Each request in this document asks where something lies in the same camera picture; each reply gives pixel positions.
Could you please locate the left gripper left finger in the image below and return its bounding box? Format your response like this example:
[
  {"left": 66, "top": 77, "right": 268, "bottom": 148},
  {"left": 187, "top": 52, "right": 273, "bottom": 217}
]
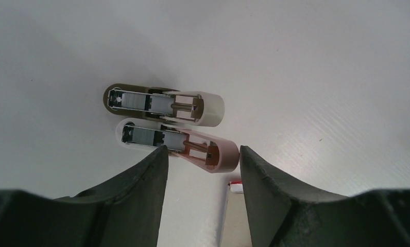
[{"left": 0, "top": 146, "right": 168, "bottom": 246}]

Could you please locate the pink white stapler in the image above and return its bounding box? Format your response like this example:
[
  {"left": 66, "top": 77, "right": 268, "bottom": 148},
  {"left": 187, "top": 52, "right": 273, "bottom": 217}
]
[{"left": 115, "top": 118, "right": 240, "bottom": 173}]

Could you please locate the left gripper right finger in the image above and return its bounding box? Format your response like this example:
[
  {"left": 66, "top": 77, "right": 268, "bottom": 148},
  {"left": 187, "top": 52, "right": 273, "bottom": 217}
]
[{"left": 240, "top": 146, "right": 410, "bottom": 246}]

